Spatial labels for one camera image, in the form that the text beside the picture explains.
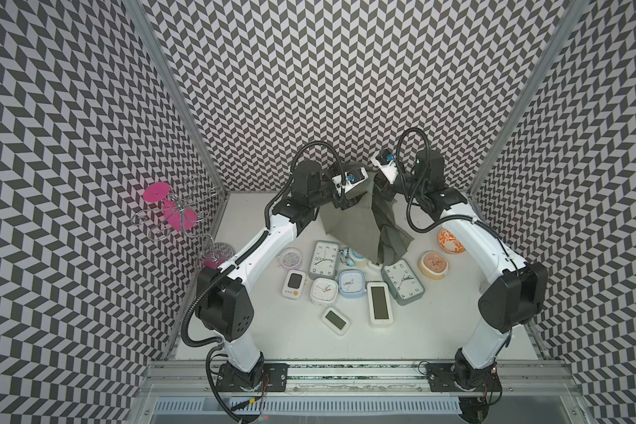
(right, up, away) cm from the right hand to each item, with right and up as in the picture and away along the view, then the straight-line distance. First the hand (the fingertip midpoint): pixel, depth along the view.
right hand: (370, 175), depth 78 cm
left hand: (-4, -1, -3) cm, 5 cm away
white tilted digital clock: (-10, -45, +4) cm, 47 cm away
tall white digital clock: (+4, -41, +4) cm, 41 cm away
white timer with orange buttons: (-24, -35, +9) cm, 44 cm away
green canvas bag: (-1, -16, +8) cm, 18 cm away
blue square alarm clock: (-5, -35, +10) cm, 37 cm away
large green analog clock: (+12, -35, +11) cm, 38 cm away
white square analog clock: (-14, -37, +9) cm, 41 cm away
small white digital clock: (+4, -30, +16) cm, 34 cm away
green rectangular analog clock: (-14, -28, +16) cm, 35 cm away
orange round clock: (+25, -30, +15) cm, 42 cm away
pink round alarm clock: (-27, -28, +16) cm, 42 cm away
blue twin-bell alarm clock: (-5, -27, +16) cm, 32 cm away
